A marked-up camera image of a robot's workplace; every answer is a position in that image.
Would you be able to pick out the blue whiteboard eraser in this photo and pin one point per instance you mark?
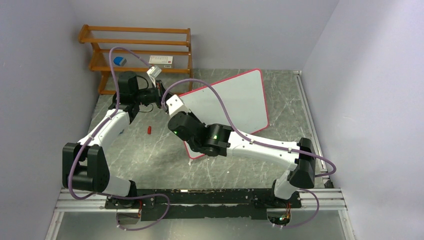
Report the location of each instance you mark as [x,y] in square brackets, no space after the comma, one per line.
[119,61]

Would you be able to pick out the wooden shelf rack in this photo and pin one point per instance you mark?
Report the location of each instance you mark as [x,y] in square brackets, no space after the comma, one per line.
[137,45]

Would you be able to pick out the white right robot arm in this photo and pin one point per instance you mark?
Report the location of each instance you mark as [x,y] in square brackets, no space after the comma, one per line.
[222,140]

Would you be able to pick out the aluminium frame rail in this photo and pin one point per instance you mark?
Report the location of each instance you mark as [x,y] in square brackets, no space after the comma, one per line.
[330,199]

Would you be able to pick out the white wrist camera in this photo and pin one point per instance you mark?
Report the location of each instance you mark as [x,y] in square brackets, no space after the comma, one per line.
[175,105]
[153,72]

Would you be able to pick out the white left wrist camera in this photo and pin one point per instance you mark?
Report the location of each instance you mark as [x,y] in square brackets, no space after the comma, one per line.
[153,72]

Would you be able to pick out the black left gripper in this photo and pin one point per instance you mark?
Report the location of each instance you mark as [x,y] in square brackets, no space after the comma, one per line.
[161,90]

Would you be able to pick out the white red card box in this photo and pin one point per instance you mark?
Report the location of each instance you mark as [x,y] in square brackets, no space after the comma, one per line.
[160,60]

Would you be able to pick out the pink framed whiteboard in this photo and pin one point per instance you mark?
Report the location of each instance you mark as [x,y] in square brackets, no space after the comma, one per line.
[243,96]

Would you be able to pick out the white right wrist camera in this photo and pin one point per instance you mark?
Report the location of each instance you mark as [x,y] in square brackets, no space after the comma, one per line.
[175,105]

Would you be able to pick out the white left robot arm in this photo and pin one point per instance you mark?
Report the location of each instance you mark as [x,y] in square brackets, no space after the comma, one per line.
[84,164]

